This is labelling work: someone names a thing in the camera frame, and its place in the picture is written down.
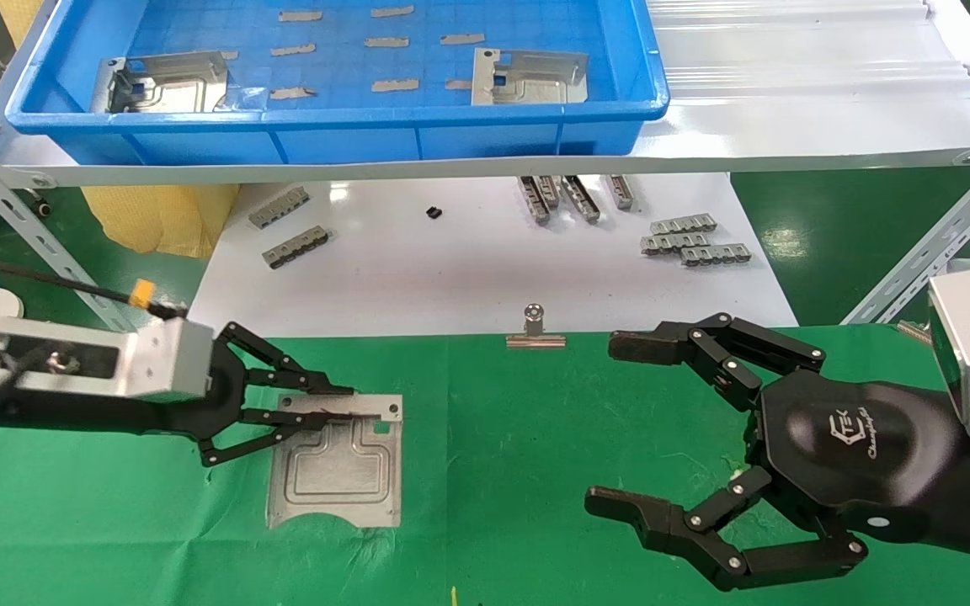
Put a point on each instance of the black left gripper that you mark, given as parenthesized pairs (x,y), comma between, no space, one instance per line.
(199,417)

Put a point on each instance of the stamped sheet metal part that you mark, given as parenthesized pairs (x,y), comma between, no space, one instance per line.
(342,471)
(535,80)
(173,80)

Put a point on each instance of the grey metal connector strip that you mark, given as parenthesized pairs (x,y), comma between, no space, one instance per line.
(684,224)
(672,243)
(622,192)
(295,247)
(580,199)
(279,208)
(715,254)
(533,200)
(549,191)

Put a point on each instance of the small metal part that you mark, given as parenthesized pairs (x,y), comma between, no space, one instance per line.
(914,332)

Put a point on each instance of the blue plastic bin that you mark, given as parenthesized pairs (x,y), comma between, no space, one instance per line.
(333,135)

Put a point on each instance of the clear corrugated plastic sheet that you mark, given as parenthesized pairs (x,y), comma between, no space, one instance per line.
(788,50)

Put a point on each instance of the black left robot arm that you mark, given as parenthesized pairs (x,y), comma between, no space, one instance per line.
(47,412)

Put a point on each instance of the perforated white angle strut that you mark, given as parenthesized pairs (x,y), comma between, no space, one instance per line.
(39,236)
(931,252)

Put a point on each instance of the green table cloth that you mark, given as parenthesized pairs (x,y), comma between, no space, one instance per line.
(493,463)

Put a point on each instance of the silver binder clip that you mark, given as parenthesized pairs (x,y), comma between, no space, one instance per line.
(535,332)

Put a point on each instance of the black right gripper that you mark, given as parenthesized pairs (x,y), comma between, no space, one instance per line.
(855,454)

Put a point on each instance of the yellow woven bag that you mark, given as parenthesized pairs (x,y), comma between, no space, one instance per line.
(157,219)

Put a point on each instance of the white metal shelf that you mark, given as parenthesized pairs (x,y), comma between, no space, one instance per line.
(788,135)

